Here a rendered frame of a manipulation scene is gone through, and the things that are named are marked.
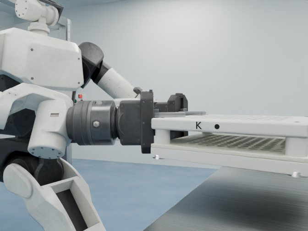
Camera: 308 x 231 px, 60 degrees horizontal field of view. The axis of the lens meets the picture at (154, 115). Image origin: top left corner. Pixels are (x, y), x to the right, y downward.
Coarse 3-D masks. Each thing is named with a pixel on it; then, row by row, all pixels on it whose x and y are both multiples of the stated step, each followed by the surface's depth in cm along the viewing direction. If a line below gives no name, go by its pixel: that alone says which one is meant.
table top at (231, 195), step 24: (240, 168) 60; (192, 192) 43; (216, 192) 43; (240, 192) 43; (264, 192) 43; (288, 192) 43; (168, 216) 34; (192, 216) 34; (216, 216) 34; (240, 216) 34; (264, 216) 34; (288, 216) 34
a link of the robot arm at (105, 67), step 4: (100, 64) 103; (104, 64) 101; (96, 68) 102; (100, 68) 100; (104, 68) 100; (108, 68) 101; (96, 72) 103; (100, 72) 100; (104, 72) 100; (92, 76) 105; (96, 76) 102; (100, 76) 100; (88, 80) 108; (96, 80) 101; (96, 84) 104
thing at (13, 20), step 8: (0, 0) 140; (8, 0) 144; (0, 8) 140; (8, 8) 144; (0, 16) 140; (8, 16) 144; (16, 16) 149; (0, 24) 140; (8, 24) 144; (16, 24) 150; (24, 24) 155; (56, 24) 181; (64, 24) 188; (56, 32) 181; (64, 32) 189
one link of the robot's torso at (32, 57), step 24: (0, 48) 71; (24, 48) 71; (48, 48) 77; (72, 48) 85; (0, 72) 72; (24, 72) 71; (48, 72) 77; (72, 72) 84; (72, 96) 87; (24, 120) 75
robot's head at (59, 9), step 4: (40, 0) 80; (44, 0) 81; (48, 0) 84; (52, 0) 86; (52, 4) 83; (56, 4) 84; (56, 8) 86; (60, 8) 86; (60, 12) 87; (56, 20) 86
